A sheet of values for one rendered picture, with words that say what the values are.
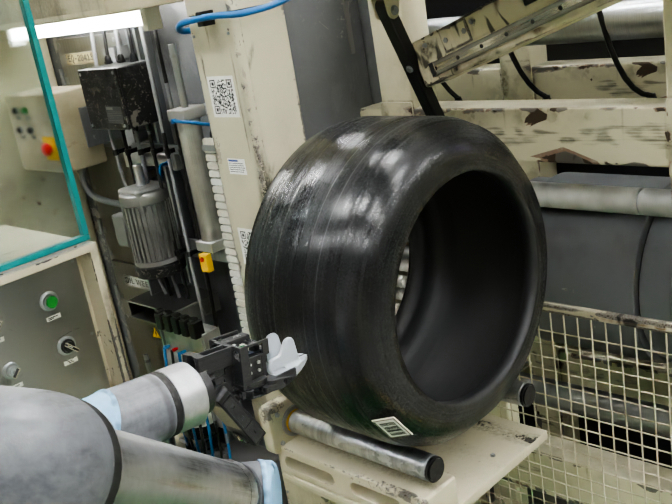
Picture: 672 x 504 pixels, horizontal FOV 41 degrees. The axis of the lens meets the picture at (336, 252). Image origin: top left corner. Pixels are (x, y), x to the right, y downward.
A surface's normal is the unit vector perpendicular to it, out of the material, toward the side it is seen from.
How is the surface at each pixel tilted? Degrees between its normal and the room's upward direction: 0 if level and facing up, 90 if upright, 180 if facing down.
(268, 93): 90
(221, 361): 90
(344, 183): 37
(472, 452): 0
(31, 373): 90
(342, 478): 90
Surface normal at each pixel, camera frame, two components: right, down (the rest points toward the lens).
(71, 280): 0.71, 0.11
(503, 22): -0.69, 0.33
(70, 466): 0.79, -0.18
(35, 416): 0.60, -0.70
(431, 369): -0.40, -0.75
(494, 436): -0.16, -0.94
